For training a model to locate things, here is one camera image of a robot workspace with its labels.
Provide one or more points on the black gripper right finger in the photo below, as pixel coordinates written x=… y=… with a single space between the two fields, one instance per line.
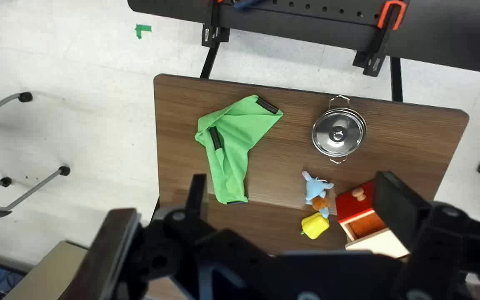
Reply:
x=406 y=214

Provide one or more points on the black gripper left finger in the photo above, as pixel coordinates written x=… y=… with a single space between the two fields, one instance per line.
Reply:
x=186 y=223

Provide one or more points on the green towel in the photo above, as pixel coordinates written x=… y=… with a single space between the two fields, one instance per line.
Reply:
x=231 y=156

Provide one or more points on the red and white wooden box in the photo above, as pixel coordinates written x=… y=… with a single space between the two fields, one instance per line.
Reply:
x=353 y=209

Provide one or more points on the small orange toy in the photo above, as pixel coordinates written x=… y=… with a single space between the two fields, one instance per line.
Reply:
x=321 y=204

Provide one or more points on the yellow toy block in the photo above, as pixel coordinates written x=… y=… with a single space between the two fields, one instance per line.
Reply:
x=313 y=226

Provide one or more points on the light blue plush toy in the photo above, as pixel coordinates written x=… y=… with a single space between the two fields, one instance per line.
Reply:
x=315 y=188

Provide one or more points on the silver pot with lid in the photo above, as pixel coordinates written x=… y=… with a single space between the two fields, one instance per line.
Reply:
x=338 y=134

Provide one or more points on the black table leg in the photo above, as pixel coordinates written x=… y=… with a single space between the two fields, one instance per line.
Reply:
x=396 y=81

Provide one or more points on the grey metal chair leg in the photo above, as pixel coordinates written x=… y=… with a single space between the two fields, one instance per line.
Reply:
x=63 y=171
x=25 y=98

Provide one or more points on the cardboard box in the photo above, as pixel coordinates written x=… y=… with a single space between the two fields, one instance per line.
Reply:
x=50 y=273

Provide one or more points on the short grey chair leg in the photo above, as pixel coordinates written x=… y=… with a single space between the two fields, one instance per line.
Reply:
x=5 y=181

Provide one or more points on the green tape mark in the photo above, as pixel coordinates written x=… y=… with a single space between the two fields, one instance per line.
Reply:
x=141 y=29

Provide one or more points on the orange and black clamp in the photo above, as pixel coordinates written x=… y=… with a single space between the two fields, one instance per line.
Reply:
x=390 y=14

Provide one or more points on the black frame with orange clamps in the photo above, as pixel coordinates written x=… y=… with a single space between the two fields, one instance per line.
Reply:
x=316 y=19

